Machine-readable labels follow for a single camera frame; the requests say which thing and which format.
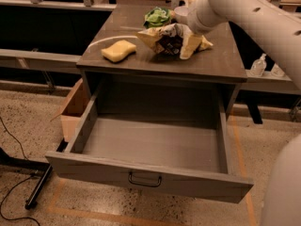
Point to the brown chip bag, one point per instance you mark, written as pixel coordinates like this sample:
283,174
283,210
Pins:
168,39

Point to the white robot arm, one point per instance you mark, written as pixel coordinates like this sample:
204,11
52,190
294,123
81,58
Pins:
276,32

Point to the green chip bag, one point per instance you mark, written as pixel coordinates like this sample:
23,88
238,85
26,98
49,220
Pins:
157,17

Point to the grey cabinet counter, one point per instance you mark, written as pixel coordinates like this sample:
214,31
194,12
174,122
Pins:
221,64

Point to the open grey top drawer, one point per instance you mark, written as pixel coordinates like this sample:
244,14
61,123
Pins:
176,133

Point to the white bowl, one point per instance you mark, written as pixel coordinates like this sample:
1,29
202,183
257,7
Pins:
181,14

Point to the yellow sponge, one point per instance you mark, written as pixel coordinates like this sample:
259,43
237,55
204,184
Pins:
118,51

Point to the cardboard box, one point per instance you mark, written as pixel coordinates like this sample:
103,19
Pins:
72,109

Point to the black drawer handle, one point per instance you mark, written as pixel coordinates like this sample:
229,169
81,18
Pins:
140,181

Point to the grey metal rail shelf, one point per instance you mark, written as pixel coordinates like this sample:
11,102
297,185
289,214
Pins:
39,61

